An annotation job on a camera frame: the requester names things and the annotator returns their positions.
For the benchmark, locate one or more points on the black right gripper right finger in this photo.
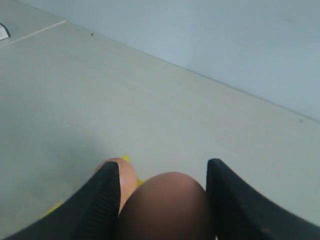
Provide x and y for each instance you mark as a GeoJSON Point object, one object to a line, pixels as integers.
{"type": "Point", "coordinates": [241, 213]}

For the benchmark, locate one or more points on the brown egg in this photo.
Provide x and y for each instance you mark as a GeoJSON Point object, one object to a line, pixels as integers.
{"type": "Point", "coordinates": [127, 175]}
{"type": "Point", "coordinates": [168, 206]}

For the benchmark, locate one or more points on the yellow plastic egg tray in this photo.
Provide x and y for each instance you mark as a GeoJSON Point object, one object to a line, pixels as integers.
{"type": "Point", "coordinates": [130, 172]}

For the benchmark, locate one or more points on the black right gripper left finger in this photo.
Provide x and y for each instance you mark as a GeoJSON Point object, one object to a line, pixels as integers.
{"type": "Point", "coordinates": [89, 214]}

